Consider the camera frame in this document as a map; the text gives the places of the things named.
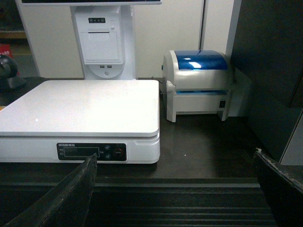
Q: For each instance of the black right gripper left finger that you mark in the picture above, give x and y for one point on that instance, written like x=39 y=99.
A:
x=65 y=205

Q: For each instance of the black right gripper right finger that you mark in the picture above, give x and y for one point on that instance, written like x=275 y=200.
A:
x=282 y=186

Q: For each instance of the black ribbed checkout counter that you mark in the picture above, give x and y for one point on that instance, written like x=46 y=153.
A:
x=204 y=178

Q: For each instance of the white checkout scale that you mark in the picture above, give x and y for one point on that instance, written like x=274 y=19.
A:
x=66 y=121

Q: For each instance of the white and blue label printer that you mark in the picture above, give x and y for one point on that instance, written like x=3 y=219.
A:
x=196 y=82

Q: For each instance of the black barcode scanner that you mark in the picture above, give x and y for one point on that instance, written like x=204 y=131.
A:
x=9 y=75

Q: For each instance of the red fire extinguisher box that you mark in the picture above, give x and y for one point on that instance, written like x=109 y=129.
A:
x=5 y=50

